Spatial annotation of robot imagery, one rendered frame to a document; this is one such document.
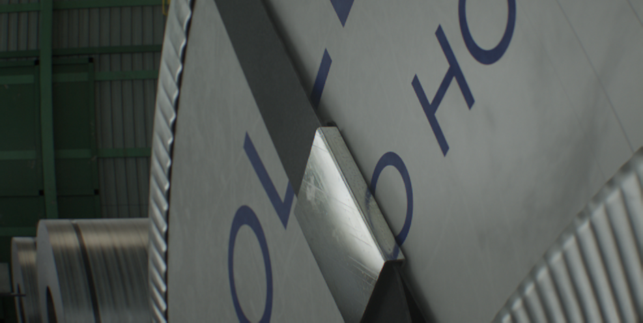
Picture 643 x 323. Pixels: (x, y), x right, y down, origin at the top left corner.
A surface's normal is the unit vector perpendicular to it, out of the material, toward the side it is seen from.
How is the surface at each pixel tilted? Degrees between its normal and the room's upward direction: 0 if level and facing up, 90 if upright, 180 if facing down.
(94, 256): 49
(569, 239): 85
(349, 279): 90
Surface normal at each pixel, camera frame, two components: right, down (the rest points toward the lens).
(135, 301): 0.34, -0.46
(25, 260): 0.24, -0.76
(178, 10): -0.93, 0.01
